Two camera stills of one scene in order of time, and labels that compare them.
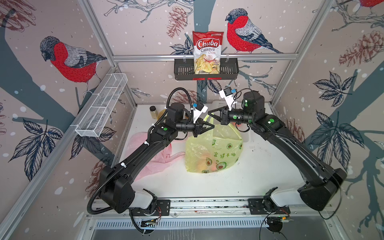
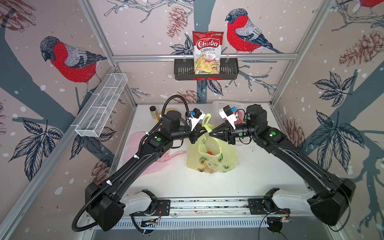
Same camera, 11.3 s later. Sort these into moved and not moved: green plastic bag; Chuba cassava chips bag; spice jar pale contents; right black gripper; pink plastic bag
Moved: right black gripper
Not moved: pink plastic bag; green plastic bag; Chuba cassava chips bag; spice jar pale contents
